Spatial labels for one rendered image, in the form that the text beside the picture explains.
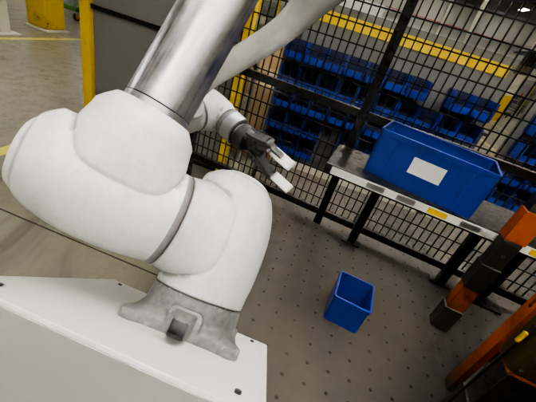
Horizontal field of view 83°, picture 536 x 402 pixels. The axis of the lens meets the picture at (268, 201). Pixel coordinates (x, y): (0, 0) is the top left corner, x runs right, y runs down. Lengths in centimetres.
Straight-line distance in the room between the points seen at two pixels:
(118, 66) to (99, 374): 253
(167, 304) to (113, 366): 14
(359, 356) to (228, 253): 50
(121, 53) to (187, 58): 228
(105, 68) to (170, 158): 245
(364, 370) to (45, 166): 75
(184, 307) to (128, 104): 29
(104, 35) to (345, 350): 259
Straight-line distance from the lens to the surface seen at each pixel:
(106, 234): 45
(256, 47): 78
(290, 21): 78
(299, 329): 84
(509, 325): 84
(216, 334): 49
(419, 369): 95
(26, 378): 53
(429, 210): 92
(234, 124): 90
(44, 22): 755
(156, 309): 50
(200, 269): 47
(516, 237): 93
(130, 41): 269
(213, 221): 46
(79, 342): 38
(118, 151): 43
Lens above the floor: 133
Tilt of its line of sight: 31 degrees down
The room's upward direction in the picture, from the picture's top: 18 degrees clockwise
